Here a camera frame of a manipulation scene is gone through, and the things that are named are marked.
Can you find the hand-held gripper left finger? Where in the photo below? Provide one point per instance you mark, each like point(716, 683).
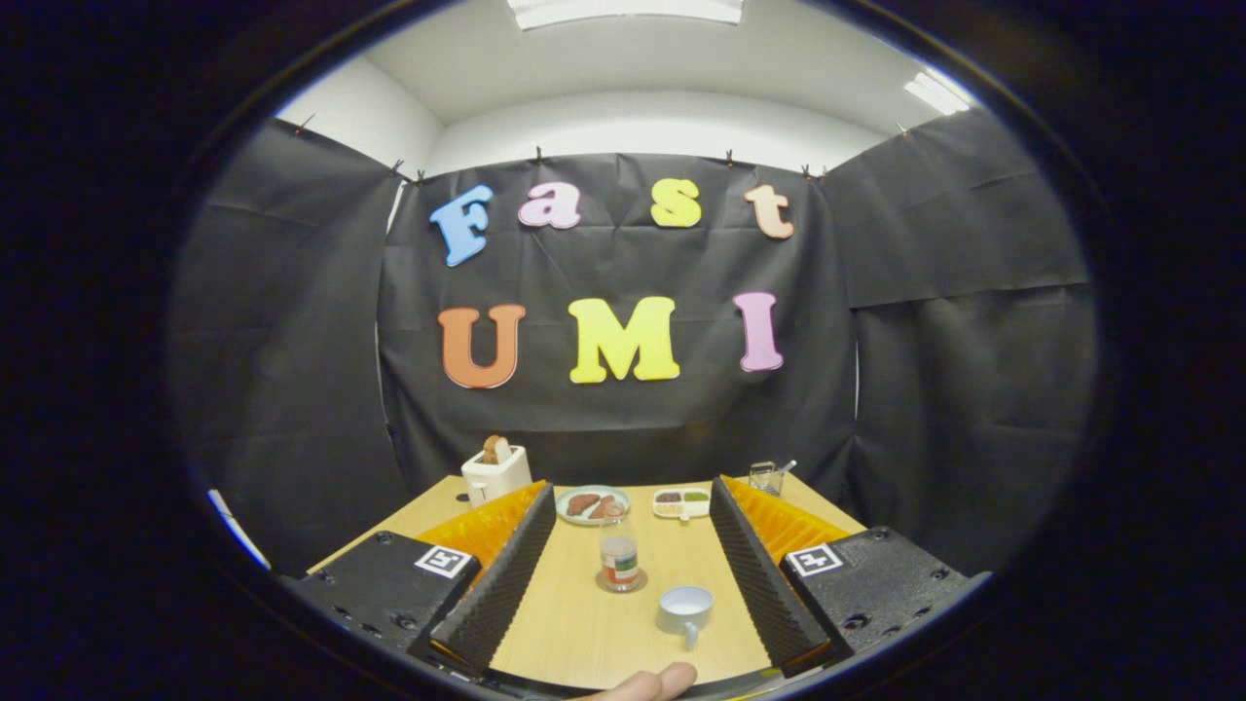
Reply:
point(501, 584)

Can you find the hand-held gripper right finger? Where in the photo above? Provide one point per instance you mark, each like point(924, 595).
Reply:
point(764, 584)

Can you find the round brown coaster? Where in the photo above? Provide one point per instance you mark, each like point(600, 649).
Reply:
point(621, 590)

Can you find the clear plastic juice bottle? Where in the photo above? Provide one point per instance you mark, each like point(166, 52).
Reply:
point(619, 560)

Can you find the wooden table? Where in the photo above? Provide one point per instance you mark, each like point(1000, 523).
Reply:
point(584, 633)

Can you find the clear glass with spoon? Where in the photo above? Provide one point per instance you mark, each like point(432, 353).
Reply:
point(765, 477)

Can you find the white toaster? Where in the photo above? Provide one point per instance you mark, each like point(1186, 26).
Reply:
point(494, 477)

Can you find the brown meat piece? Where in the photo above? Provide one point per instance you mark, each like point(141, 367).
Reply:
point(582, 504)
point(608, 509)

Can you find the white divided condiment dish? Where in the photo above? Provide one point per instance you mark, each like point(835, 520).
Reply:
point(681, 504)

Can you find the brown bread slice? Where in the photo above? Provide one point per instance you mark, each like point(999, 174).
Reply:
point(495, 450)

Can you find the pale green plate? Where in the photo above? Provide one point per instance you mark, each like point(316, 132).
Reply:
point(617, 495)

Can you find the black backdrop cloth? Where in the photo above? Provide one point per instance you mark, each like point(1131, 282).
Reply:
point(623, 428)

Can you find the small ceiling light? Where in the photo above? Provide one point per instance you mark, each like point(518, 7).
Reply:
point(936, 92)

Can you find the long ceiling light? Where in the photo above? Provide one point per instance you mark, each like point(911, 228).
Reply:
point(623, 10)

